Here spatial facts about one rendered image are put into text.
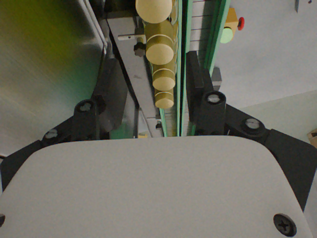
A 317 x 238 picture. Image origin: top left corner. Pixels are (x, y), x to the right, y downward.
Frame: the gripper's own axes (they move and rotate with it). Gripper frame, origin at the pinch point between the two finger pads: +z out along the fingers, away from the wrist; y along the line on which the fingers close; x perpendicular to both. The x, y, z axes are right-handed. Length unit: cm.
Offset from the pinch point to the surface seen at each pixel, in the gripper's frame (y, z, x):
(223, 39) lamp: 17, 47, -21
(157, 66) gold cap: -0.9, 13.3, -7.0
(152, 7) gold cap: -0.1, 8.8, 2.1
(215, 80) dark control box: 19, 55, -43
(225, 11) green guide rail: 12.5, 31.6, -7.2
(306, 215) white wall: 337, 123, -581
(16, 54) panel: -12.8, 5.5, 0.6
